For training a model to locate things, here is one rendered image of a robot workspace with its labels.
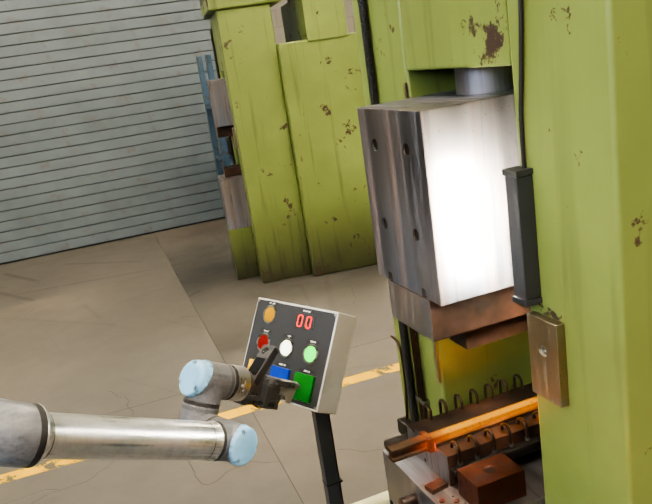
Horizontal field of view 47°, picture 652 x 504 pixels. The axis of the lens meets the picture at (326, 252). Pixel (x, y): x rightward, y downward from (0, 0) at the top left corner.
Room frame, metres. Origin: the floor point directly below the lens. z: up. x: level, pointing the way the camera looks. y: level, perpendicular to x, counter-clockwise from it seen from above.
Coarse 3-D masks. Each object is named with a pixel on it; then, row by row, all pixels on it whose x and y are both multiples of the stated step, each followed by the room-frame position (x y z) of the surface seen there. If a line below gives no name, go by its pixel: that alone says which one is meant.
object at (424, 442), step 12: (504, 408) 1.63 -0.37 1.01; (516, 408) 1.62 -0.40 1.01; (528, 408) 1.63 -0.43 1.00; (468, 420) 1.60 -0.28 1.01; (480, 420) 1.59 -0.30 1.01; (492, 420) 1.59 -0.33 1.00; (420, 432) 1.57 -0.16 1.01; (432, 432) 1.57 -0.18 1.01; (444, 432) 1.56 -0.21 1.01; (456, 432) 1.56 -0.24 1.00; (396, 444) 1.53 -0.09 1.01; (408, 444) 1.52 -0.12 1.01; (420, 444) 1.54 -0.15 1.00; (432, 444) 1.53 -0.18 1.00; (396, 456) 1.52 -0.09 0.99; (408, 456) 1.52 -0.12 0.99
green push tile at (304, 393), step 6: (300, 372) 1.95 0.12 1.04; (294, 378) 1.94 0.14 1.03; (300, 378) 1.93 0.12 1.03; (306, 378) 1.91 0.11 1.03; (312, 378) 1.90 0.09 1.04; (300, 384) 1.92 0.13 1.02; (306, 384) 1.90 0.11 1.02; (312, 384) 1.89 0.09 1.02; (300, 390) 1.91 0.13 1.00; (306, 390) 1.90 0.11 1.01; (312, 390) 1.89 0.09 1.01; (294, 396) 1.92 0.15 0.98; (300, 396) 1.90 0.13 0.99; (306, 396) 1.89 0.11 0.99; (306, 402) 1.88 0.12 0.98
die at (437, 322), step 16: (400, 288) 1.61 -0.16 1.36; (512, 288) 1.55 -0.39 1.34; (400, 304) 1.62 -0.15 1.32; (416, 304) 1.54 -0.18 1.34; (432, 304) 1.48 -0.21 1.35; (448, 304) 1.50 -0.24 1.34; (464, 304) 1.51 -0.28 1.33; (480, 304) 1.52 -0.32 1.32; (496, 304) 1.54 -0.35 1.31; (512, 304) 1.55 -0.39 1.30; (400, 320) 1.63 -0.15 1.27; (416, 320) 1.55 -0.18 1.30; (432, 320) 1.48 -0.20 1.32; (448, 320) 1.50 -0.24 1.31; (464, 320) 1.51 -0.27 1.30; (480, 320) 1.52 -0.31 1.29; (496, 320) 1.53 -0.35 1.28; (432, 336) 1.49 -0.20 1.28; (448, 336) 1.49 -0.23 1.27
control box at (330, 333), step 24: (264, 312) 2.14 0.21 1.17; (288, 312) 2.07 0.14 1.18; (312, 312) 2.01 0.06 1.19; (336, 312) 1.95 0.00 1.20; (288, 336) 2.03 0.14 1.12; (312, 336) 1.97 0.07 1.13; (336, 336) 1.93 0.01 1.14; (288, 360) 2.00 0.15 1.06; (336, 360) 1.92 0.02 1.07; (336, 384) 1.91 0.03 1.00; (312, 408) 1.86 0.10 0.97; (336, 408) 1.90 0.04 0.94
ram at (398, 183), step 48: (432, 96) 1.71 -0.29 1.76; (480, 96) 1.54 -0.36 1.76; (384, 144) 1.60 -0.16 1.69; (432, 144) 1.44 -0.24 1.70; (480, 144) 1.48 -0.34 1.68; (384, 192) 1.63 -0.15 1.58; (432, 192) 1.44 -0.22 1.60; (480, 192) 1.47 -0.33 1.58; (384, 240) 1.66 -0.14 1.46; (432, 240) 1.44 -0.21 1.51; (480, 240) 1.47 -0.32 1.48; (432, 288) 1.46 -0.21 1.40; (480, 288) 1.47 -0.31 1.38
